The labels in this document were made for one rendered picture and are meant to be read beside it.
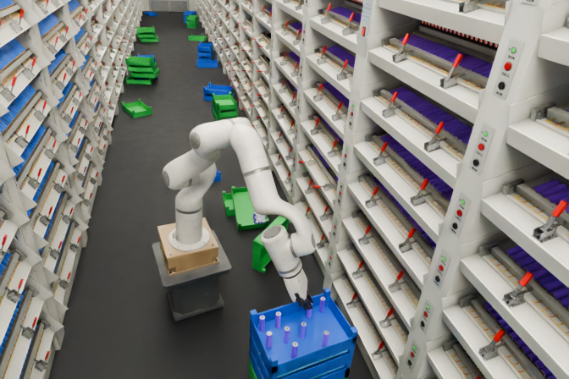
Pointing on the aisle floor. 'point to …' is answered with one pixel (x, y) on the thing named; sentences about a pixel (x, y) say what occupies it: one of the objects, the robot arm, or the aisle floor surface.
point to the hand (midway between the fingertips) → (306, 301)
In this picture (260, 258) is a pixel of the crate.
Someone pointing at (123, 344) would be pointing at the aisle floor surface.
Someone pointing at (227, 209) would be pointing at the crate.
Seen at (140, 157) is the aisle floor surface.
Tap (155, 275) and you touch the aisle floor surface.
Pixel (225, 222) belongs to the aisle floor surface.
